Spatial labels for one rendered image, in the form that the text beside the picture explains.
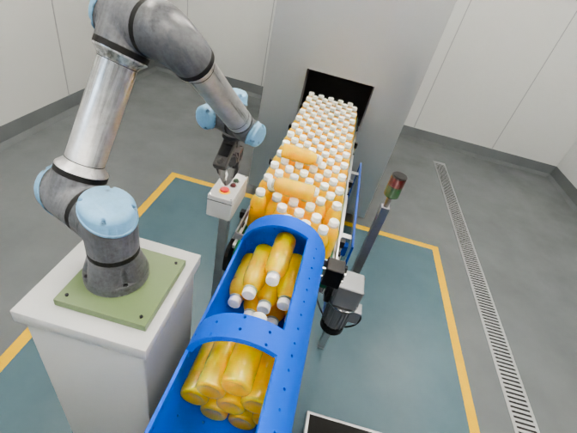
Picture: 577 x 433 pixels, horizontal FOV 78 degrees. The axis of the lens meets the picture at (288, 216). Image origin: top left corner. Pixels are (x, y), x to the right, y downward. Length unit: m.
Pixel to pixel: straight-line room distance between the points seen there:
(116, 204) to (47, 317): 0.31
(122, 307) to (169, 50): 0.58
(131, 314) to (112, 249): 0.16
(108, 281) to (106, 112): 0.38
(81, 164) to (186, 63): 0.33
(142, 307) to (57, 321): 0.18
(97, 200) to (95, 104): 0.21
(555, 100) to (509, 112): 0.53
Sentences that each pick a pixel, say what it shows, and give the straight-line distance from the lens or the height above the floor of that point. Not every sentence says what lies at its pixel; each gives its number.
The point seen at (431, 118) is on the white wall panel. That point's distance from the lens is 5.57.
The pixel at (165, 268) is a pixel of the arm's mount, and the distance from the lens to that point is 1.00.
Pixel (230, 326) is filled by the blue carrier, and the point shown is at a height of 1.23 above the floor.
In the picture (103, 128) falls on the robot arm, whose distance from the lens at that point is 0.90.
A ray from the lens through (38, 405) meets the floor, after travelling 2.21.
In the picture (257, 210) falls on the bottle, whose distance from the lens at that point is 1.48.
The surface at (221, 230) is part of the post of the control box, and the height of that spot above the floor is 0.87.
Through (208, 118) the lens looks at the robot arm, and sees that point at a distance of 1.13.
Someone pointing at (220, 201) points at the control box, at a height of 1.08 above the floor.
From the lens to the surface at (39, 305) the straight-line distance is 1.01.
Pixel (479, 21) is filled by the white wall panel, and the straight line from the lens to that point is 5.36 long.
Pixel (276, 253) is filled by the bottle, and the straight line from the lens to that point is 1.06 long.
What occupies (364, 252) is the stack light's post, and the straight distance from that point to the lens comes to 1.72.
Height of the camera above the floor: 1.91
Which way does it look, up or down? 37 degrees down
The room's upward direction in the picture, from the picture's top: 15 degrees clockwise
